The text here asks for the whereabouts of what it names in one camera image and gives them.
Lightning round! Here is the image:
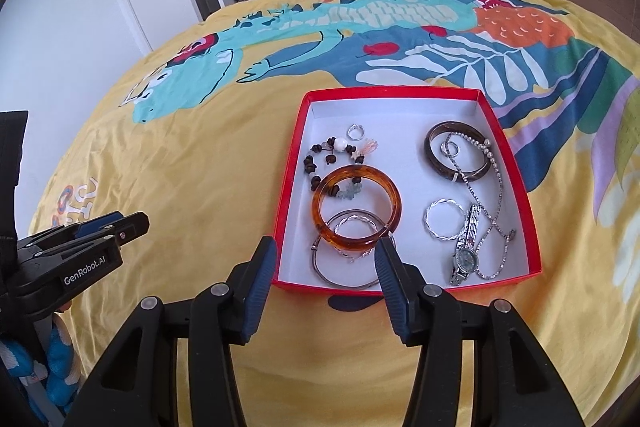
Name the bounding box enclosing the silver chain necklace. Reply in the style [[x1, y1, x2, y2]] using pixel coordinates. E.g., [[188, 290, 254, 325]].
[[442, 147, 517, 280]]

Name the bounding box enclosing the red jewelry box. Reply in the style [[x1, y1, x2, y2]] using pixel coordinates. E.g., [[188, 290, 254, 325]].
[[271, 88, 543, 297]]

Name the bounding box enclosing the thin silver bangle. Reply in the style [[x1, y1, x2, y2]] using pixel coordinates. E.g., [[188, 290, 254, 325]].
[[311, 208, 396, 292]]

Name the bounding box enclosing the amber bangle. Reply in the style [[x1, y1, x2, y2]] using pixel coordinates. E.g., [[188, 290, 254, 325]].
[[311, 165, 403, 258]]

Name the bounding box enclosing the pearl strand necklace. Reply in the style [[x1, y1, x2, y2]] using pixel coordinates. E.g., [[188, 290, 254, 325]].
[[447, 132, 503, 228]]

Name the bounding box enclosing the yellow printed blanket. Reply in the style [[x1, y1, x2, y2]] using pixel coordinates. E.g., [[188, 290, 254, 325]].
[[27, 0, 640, 427]]

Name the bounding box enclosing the silver wristwatch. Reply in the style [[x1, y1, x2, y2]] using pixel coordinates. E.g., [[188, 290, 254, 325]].
[[446, 203, 483, 286]]

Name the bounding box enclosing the person's left hand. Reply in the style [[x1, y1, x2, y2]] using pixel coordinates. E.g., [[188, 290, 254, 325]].
[[0, 302, 82, 418]]

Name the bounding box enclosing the silver twisted bangle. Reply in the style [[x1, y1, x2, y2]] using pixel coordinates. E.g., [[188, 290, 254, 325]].
[[422, 198, 466, 240], [327, 213, 396, 264]]

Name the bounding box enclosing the beaded bracelet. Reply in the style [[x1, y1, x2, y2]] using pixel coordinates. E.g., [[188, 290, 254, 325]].
[[301, 136, 379, 202]]

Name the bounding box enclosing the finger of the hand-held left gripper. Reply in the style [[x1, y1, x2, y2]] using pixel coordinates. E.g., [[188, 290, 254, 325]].
[[74, 210, 126, 229], [17, 212, 151, 254]]

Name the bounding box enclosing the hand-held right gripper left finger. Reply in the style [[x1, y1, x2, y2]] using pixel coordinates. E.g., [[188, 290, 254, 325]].
[[75, 236, 278, 427]]

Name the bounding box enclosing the dark brown bangle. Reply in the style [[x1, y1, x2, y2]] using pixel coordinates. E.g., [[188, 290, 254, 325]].
[[424, 121, 493, 180]]

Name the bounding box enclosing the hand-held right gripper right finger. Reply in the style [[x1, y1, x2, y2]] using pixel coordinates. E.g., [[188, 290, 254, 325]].
[[375, 237, 583, 427]]

